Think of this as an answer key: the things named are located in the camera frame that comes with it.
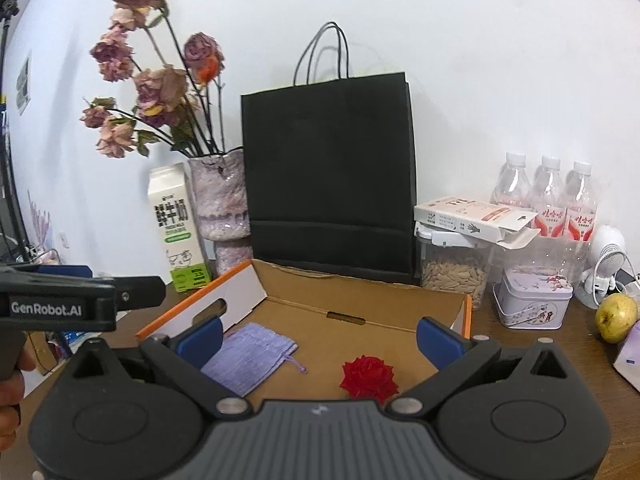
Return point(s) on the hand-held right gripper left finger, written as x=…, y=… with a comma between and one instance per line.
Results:
x=200, y=342

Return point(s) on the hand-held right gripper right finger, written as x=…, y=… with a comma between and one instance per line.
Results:
x=435, y=345

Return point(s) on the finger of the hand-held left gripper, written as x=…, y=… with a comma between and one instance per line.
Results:
x=65, y=271
x=140, y=292

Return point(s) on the orange cardboard box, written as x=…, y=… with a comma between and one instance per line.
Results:
x=350, y=300

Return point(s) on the person's left hand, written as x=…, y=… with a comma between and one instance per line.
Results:
x=11, y=400

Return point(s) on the white green milk carton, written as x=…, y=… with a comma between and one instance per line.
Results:
x=175, y=230

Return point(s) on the clear container of seeds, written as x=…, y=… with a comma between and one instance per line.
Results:
x=452, y=275

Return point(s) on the red paper flower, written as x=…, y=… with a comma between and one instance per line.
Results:
x=367, y=377

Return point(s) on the floral tin box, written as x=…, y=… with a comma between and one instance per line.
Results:
x=532, y=300

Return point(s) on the purple speckled vase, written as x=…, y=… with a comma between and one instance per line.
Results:
x=220, y=200

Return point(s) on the white pink cardboard package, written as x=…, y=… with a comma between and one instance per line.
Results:
x=465, y=215

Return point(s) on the clear water bottle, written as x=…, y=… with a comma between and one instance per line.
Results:
x=512, y=185
x=549, y=195
x=581, y=200

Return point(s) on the green apple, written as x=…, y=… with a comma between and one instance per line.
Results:
x=616, y=317

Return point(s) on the purple tissue packet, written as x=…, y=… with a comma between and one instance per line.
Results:
x=630, y=355

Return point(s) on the small white fan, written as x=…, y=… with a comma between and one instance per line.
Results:
x=606, y=245

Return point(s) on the dried pink rose bouquet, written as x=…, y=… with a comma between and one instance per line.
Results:
x=155, y=85

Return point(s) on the black paper bag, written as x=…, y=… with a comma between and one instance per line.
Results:
x=325, y=160

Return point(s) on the wall picture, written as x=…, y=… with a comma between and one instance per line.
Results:
x=23, y=85

